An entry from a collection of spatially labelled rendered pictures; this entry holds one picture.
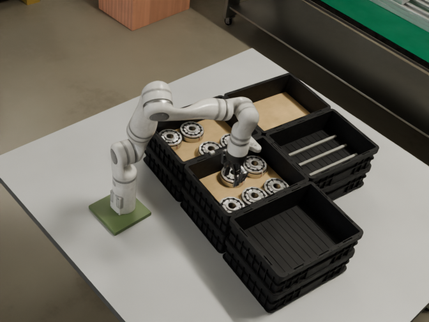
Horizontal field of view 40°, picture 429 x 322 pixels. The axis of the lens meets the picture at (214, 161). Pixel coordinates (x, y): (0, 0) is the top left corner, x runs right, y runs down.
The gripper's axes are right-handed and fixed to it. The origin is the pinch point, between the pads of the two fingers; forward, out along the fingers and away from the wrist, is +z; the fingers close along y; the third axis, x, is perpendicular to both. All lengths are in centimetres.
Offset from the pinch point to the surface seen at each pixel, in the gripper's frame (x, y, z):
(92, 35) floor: 60, -247, 103
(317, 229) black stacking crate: 25.0, 26.1, 14.9
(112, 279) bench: -48, 2, 29
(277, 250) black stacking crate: 4.9, 26.7, 15.0
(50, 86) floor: 7, -200, 102
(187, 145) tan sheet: 4.9, -35.7, 16.0
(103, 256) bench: -47, -9, 29
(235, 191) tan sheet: 7.9, -4.4, 15.4
